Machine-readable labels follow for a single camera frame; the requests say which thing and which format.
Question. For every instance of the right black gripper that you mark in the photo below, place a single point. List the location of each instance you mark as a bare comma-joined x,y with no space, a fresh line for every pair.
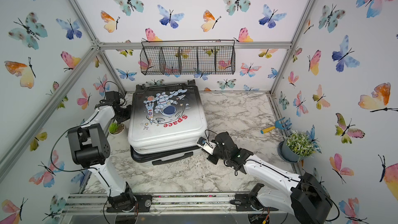
209,158

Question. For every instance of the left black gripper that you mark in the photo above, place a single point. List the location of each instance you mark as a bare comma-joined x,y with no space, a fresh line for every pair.
129,107

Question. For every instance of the silver black space suitcase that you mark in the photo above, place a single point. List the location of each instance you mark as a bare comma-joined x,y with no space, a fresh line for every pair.
166,123

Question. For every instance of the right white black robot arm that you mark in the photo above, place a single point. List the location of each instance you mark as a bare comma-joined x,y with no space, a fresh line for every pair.
300,195

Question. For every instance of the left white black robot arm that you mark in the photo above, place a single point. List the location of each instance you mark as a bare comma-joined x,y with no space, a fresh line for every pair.
91,150

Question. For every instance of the small succulent in white pot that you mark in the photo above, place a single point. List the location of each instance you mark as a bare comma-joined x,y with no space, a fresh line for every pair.
116,128

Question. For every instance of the blue yellow garden rake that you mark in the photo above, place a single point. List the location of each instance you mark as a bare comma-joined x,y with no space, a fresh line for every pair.
282,124

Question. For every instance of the flowering plant in grey pot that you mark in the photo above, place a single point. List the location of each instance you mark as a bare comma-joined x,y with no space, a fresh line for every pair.
295,147

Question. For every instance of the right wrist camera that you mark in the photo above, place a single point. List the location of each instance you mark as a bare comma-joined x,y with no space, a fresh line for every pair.
205,145

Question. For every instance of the black wire wall basket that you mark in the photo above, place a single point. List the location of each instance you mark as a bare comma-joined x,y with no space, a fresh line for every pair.
190,57

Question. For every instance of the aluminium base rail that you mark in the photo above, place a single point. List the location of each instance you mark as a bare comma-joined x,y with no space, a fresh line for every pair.
167,203

